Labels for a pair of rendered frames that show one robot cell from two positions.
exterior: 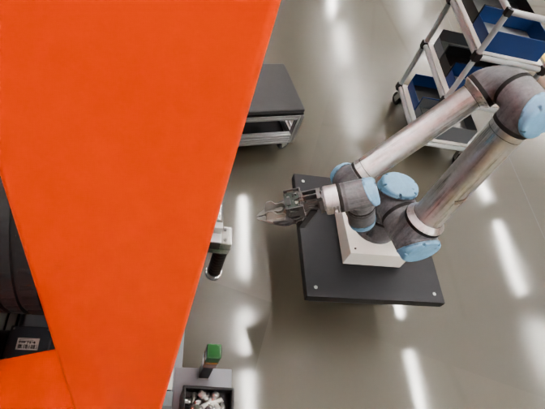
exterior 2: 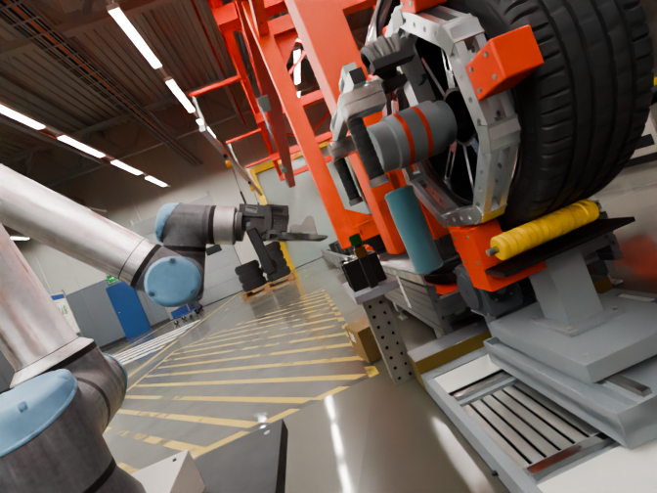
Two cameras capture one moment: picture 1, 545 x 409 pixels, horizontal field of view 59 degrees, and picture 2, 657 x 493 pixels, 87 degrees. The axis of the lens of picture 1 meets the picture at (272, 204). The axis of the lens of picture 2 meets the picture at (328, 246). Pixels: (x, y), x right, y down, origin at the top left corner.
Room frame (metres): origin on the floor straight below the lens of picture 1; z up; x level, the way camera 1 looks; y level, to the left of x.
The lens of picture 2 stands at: (1.69, 0.28, 0.69)
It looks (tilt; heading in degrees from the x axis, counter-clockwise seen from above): 2 degrees down; 198
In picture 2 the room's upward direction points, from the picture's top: 23 degrees counter-clockwise
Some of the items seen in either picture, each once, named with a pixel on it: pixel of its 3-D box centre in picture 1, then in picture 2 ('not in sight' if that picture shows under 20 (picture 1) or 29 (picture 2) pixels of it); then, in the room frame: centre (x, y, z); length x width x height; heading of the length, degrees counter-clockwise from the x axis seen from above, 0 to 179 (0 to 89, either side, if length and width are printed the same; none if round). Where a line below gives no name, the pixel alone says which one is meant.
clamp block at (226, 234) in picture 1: (212, 238); (343, 147); (0.61, 0.10, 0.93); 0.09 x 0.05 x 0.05; 111
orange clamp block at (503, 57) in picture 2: not in sight; (502, 65); (0.99, 0.47, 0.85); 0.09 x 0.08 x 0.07; 21
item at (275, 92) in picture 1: (251, 109); not in sight; (1.89, 0.30, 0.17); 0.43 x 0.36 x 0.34; 127
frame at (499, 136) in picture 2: not in sight; (432, 127); (0.69, 0.35, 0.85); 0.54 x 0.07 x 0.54; 21
